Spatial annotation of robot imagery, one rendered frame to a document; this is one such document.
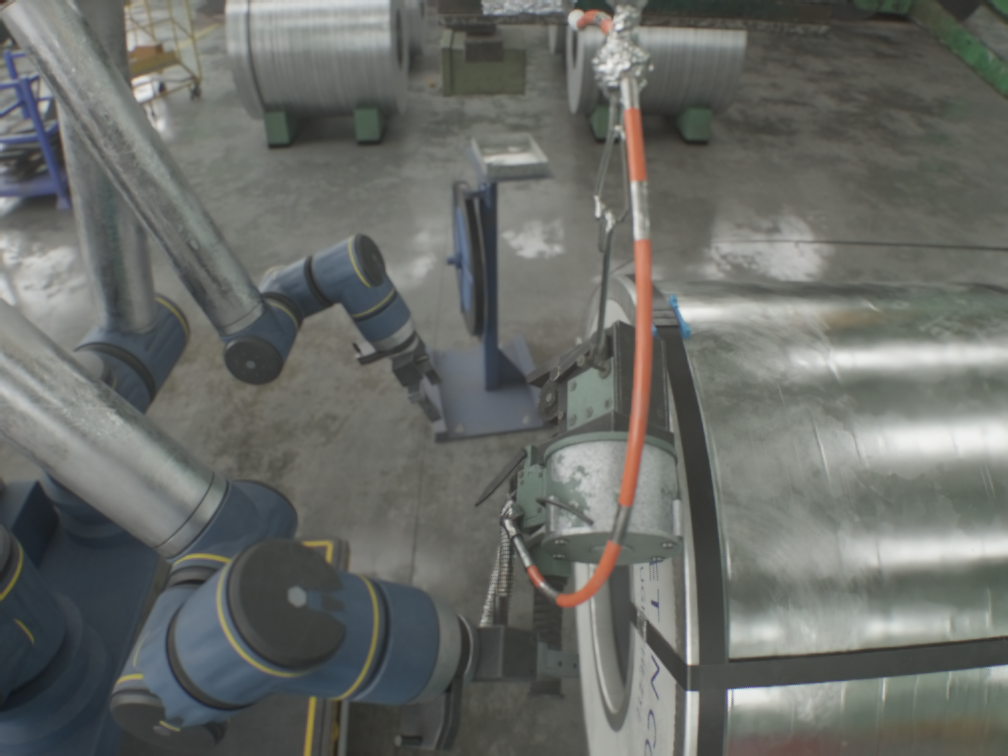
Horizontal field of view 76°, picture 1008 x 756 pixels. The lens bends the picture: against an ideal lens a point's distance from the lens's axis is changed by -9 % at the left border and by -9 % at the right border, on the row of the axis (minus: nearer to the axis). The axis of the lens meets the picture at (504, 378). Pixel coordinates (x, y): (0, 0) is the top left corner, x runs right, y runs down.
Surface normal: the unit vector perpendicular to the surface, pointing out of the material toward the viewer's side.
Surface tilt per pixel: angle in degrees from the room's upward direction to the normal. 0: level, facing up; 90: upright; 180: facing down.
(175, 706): 81
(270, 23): 64
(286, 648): 44
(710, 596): 38
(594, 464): 32
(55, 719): 23
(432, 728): 49
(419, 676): 71
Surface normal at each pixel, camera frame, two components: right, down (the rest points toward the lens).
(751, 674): 0.01, -0.08
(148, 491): 0.55, 0.07
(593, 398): -0.83, -0.29
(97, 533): 0.06, -0.49
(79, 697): 0.37, -0.66
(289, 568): 0.68, -0.55
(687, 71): 0.02, 0.76
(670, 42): 0.02, 0.44
